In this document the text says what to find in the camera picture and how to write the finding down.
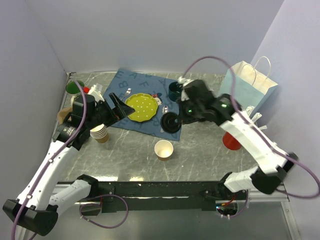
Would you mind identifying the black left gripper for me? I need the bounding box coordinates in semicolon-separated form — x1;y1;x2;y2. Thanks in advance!
86;92;135;129

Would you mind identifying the brown paper coffee cup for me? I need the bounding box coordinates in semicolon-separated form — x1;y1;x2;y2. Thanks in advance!
154;140;174;161

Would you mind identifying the red cup with stirrers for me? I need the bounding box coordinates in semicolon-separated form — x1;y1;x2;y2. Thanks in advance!
222;132;242;151

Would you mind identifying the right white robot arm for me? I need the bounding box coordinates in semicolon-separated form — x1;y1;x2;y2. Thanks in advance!
177;77;293;200

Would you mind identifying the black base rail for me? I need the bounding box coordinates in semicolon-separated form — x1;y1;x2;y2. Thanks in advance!
52;181;251;213

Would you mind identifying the stack of brown paper cups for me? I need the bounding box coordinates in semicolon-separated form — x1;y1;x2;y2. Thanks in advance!
90;124;109;144

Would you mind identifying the silver spoon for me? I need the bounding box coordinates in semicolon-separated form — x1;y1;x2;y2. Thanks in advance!
162;105;169;114

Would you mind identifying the silver fork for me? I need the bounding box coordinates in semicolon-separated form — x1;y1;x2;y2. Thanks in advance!
123;88;132;98

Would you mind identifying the dark teal mug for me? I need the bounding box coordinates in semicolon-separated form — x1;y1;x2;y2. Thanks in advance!
168;81;183;102

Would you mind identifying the green interior floral mug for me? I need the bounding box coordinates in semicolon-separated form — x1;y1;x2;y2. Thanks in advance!
65;80;85;95

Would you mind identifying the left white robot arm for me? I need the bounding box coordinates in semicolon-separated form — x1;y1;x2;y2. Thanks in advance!
2;93;135;236

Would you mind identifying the small cartoon figure toy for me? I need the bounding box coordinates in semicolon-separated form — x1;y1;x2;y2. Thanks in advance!
151;92;162;106

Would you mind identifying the black plastic cup lid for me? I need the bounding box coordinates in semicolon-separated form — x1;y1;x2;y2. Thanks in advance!
160;112;182;134

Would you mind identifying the light blue paper bag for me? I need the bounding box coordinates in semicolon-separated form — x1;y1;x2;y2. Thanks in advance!
231;61;278;118

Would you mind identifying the green polka dot plate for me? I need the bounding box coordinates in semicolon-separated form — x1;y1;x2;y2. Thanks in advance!
125;93;158;123

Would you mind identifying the blue letter placemat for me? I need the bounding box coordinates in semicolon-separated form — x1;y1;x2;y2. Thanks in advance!
103;68;181;142

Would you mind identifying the brown cardboard cup carrier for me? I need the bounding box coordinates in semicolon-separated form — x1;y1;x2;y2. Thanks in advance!
57;106;72;125

